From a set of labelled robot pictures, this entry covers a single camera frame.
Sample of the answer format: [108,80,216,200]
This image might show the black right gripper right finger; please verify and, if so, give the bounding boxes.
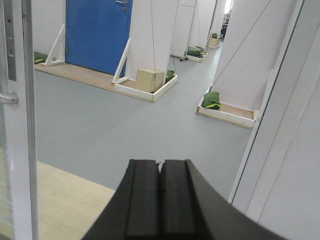
[160,159,283,240]

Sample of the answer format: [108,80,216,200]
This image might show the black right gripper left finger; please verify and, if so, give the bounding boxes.
[83,159,159,240]

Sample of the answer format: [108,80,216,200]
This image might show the white framed sliding glass door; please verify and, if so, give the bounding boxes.
[0,0,39,240]

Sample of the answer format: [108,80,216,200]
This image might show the silver door handle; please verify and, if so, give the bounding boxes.
[0,92,19,105]

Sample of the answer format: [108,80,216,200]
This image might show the white brace right of blue door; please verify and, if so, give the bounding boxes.
[111,38,131,85]

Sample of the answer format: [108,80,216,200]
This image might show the white brace of blue door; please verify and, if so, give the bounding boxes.
[42,24,66,67]
[111,38,131,85]

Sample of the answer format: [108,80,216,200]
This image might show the white brace left of blue door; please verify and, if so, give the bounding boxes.
[42,24,66,67]

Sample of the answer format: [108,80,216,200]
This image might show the green sandbag by blue door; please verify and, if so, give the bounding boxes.
[34,51,48,64]

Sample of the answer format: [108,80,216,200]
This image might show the blue door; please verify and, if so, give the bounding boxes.
[65,0,133,75]

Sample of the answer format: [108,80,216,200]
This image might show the silver door lock plate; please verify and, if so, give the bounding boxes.
[3,0,17,82]

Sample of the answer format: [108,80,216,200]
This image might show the light wooden base board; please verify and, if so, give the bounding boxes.
[37,161,115,240]

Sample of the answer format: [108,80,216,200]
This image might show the wooden tray with sandbag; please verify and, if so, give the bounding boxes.
[195,97,260,129]

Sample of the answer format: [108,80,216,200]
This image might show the green sandbag near partition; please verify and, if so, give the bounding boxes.
[201,91,221,110]

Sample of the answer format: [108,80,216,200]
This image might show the white framed wooden tray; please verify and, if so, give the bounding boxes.
[113,73,180,103]

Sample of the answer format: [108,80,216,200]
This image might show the wooden box in tray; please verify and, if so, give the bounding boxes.
[135,68,165,93]

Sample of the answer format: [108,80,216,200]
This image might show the green sandbag behind box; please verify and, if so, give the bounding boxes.
[165,70,175,84]

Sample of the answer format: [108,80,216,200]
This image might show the white door frame post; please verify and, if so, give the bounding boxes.
[229,0,320,240]

